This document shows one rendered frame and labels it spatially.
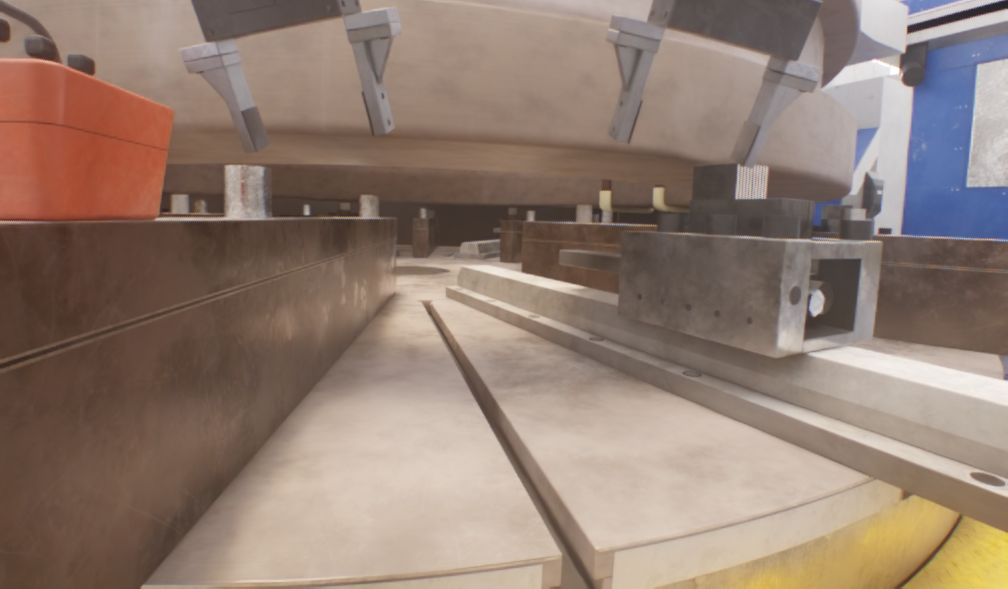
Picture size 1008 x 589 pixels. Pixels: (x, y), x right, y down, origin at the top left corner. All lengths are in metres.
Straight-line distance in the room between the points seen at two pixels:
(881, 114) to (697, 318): 5.88
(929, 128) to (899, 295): 3.45
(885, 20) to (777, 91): 4.70
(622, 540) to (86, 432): 0.57
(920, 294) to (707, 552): 1.59
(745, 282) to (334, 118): 0.84
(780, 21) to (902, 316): 1.78
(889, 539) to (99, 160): 1.31
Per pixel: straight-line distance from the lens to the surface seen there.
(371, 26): 0.46
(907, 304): 2.19
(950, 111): 5.48
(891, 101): 7.06
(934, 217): 5.40
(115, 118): 0.58
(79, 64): 0.68
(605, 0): 1.38
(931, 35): 5.53
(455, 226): 7.28
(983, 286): 2.20
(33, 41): 0.64
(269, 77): 1.08
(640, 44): 0.46
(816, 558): 1.01
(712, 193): 1.24
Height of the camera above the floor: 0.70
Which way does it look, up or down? 6 degrees down
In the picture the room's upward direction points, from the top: 2 degrees clockwise
